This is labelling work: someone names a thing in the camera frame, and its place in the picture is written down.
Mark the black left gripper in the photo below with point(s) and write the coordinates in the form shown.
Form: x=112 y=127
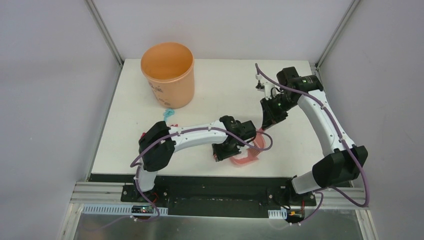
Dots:
x=223 y=151

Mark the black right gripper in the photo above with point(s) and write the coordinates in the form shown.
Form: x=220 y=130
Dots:
x=270 y=117

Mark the pink dustpan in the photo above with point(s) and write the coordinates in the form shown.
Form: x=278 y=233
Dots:
x=246 y=157

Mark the pink hand brush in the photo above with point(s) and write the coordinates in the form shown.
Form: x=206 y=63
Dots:
x=258 y=142

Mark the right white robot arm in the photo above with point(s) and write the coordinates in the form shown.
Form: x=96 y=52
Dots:
x=342 y=158

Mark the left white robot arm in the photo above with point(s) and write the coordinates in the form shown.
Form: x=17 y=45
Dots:
x=156 y=147

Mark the cyan paper scrap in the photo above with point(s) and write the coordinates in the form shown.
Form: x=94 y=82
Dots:
x=168 y=113

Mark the orange plastic bucket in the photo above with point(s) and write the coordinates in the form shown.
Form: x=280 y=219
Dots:
x=169 y=70

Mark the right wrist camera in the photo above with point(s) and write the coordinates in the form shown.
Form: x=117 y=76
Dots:
x=266 y=87

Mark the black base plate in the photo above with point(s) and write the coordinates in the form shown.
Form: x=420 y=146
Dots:
x=214 y=209

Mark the right white cable duct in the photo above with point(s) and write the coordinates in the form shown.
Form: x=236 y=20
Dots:
x=277 y=214

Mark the white cable duct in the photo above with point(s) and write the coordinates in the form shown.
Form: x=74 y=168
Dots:
x=124 y=210
x=277 y=214

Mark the aluminium frame rail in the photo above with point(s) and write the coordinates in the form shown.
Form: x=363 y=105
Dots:
x=170 y=196

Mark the left white cable duct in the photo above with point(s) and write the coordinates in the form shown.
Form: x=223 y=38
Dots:
x=124 y=210

